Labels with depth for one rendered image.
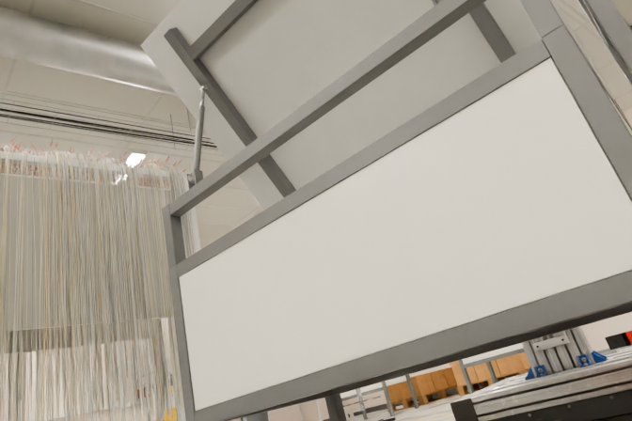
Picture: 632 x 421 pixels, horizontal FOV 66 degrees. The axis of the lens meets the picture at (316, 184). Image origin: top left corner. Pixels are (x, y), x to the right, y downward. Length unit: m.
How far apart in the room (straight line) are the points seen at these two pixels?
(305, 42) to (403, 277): 0.90
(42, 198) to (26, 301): 0.40
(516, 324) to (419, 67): 0.88
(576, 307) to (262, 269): 0.69
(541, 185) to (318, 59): 0.93
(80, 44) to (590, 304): 3.59
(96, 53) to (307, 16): 2.55
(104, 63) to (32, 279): 2.32
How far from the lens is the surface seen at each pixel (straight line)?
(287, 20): 1.62
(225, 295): 1.31
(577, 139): 0.87
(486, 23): 1.43
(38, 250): 1.97
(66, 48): 3.90
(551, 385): 2.14
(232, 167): 1.34
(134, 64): 4.01
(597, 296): 0.83
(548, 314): 0.85
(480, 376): 8.24
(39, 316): 1.90
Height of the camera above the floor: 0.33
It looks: 24 degrees up
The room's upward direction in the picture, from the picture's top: 15 degrees counter-clockwise
